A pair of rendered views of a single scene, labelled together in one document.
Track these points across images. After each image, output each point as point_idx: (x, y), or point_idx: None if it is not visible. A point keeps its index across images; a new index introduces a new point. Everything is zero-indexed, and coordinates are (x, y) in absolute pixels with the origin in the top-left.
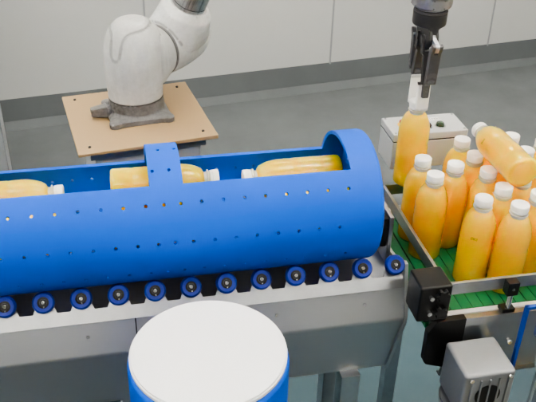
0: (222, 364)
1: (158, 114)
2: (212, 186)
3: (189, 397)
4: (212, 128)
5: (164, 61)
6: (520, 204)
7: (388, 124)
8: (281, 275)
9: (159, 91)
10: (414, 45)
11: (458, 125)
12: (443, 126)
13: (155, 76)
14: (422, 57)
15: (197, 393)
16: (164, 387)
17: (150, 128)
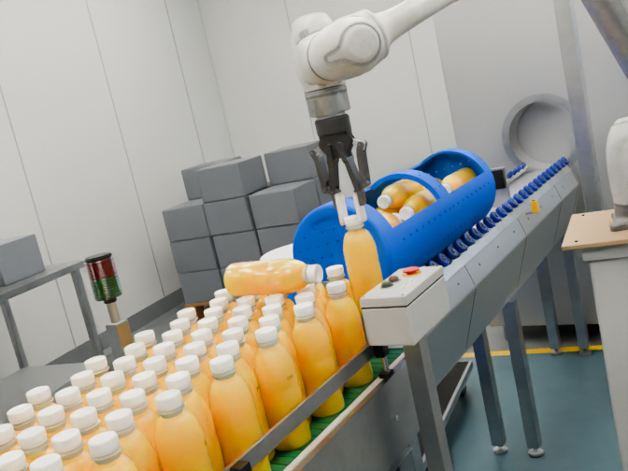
0: (288, 251)
1: (617, 219)
2: None
3: (282, 248)
4: (579, 244)
5: (625, 165)
6: (222, 291)
7: (424, 266)
8: None
9: (623, 196)
10: (353, 156)
11: (374, 294)
12: (380, 287)
13: (613, 176)
14: (337, 165)
15: (281, 249)
16: None
17: (602, 226)
